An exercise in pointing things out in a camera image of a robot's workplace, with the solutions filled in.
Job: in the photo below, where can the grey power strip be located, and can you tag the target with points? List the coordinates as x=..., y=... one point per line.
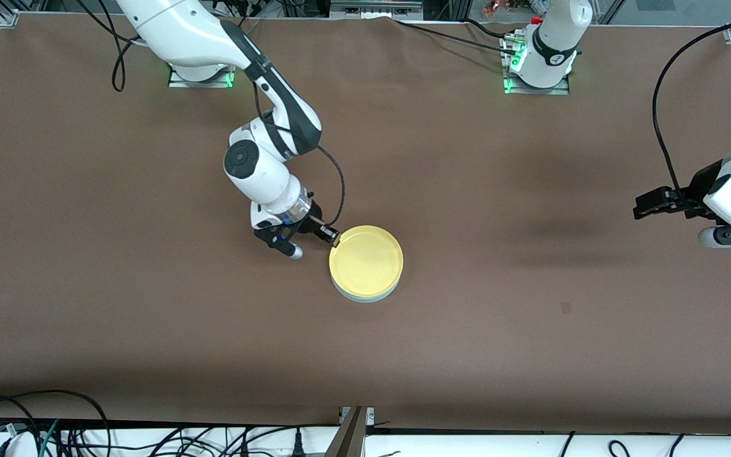
x=372, y=9

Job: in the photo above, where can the brown table cover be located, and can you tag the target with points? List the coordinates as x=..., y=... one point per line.
x=467, y=158

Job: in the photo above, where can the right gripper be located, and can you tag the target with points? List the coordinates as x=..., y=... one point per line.
x=312, y=220

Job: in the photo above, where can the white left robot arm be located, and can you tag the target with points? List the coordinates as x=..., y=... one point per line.
x=556, y=38

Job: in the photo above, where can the pale green plate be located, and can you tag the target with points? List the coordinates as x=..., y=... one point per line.
x=365, y=300

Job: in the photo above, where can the black power plug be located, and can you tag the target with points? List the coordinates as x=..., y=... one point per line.
x=298, y=446

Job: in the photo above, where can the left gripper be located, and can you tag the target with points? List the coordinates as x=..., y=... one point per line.
x=695, y=188

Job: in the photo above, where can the yellow plate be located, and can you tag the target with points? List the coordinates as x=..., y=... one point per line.
x=365, y=260

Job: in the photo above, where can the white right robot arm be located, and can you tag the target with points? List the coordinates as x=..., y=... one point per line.
x=257, y=178

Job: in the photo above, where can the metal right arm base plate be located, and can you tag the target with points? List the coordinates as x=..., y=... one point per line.
x=213, y=84

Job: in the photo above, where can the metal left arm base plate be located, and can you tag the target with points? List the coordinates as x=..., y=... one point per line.
x=557, y=91

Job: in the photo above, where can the aluminium frame profile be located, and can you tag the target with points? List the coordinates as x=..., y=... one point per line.
x=349, y=438

